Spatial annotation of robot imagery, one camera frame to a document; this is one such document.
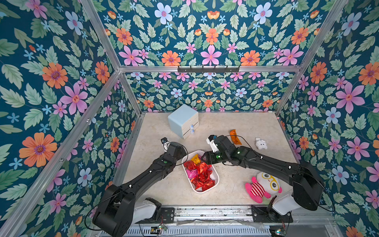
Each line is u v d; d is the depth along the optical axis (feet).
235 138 3.35
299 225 2.32
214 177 2.78
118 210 1.34
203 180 2.68
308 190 1.41
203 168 2.69
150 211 2.02
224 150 2.05
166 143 2.51
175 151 2.18
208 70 3.06
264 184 2.51
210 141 2.47
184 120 3.10
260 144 3.18
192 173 2.69
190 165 2.75
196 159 2.85
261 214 2.39
